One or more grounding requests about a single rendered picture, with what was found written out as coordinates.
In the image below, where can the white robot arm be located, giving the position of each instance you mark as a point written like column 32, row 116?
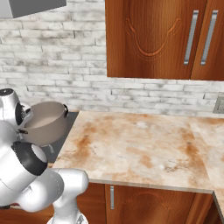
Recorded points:
column 20, row 169

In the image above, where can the beige cooking pot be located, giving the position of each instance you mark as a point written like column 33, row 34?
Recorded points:
column 48, row 124

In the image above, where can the dark grey hob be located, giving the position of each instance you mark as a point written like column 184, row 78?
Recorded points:
column 61, row 137

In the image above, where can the wooden base cupboard panel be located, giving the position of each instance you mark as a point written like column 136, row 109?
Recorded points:
column 90, row 204

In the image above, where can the wooden base cupboard door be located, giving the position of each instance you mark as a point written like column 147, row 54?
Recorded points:
column 148, row 205

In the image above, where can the grey extractor hood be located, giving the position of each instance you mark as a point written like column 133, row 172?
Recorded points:
column 29, row 6

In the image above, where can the wide wooden wall cupboard door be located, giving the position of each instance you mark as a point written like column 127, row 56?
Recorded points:
column 151, row 38

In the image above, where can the grey wall socket plate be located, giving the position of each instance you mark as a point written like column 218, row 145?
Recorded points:
column 219, row 105

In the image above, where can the narrow wooden wall cupboard door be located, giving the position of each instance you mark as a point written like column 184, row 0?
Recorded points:
column 211, row 40

